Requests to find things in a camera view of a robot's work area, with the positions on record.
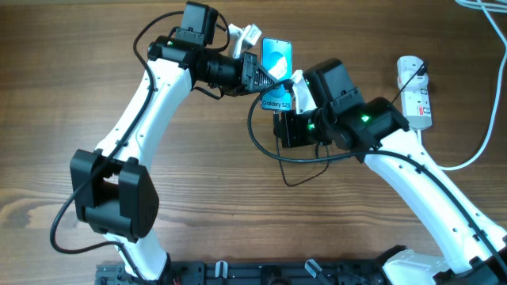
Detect Galaxy smartphone cyan screen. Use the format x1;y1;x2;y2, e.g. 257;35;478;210
261;37;292;112

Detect black USB charging cable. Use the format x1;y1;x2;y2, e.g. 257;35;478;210
273;61;429;188

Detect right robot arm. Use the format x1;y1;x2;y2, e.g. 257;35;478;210
276;59;506;284

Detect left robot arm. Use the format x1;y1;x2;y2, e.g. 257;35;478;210
69;2;275;284

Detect white USB charger plug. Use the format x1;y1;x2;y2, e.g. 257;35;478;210
398;64;429;91

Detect white power strip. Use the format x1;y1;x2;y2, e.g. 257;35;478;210
397;55;433;131

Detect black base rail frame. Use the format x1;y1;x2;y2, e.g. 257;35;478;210
94;258;389;285

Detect white power strip cord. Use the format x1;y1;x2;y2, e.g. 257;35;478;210
415;0;507;172

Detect white cables top corner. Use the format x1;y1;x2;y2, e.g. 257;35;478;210
454;0;507;14

